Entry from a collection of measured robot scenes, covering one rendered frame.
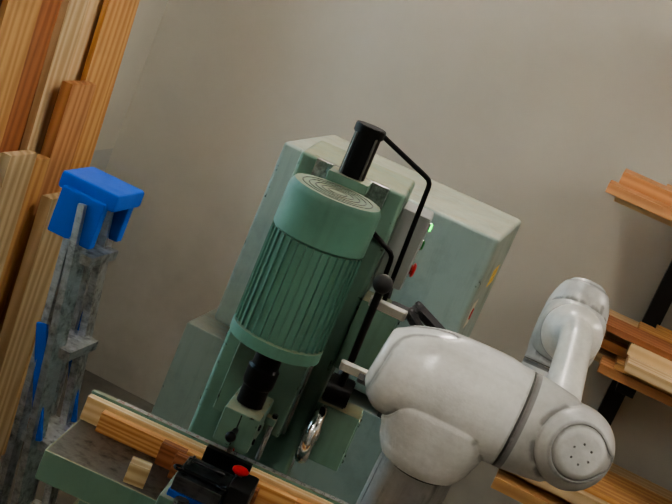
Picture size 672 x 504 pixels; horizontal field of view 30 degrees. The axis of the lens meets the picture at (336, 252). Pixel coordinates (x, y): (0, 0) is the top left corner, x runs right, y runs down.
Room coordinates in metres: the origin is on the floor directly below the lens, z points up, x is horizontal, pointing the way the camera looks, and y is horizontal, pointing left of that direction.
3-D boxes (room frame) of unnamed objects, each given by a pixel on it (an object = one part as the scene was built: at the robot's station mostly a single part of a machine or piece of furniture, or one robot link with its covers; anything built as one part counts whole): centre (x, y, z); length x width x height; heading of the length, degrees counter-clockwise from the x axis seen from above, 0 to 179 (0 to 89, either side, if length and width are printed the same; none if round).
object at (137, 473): (2.07, 0.17, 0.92); 0.04 x 0.03 x 0.04; 93
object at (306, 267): (2.19, 0.04, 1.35); 0.18 x 0.18 x 0.31
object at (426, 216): (2.50, -0.12, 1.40); 0.10 x 0.06 x 0.16; 176
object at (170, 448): (2.17, 0.04, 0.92); 0.23 x 0.02 x 0.04; 86
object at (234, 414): (2.21, 0.03, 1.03); 0.14 x 0.07 x 0.09; 176
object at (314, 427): (2.31, -0.09, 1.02); 0.12 x 0.03 x 0.12; 176
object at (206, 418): (2.48, 0.02, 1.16); 0.22 x 0.22 x 0.72; 86
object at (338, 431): (2.37, -0.13, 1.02); 0.09 x 0.07 x 0.12; 86
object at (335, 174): (2.33, 0.03, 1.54); 0.08 x 0.08 x 0.17; 86
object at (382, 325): (2.40, -0.13, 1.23); 0.09 x 0.08 x 0.15; 176
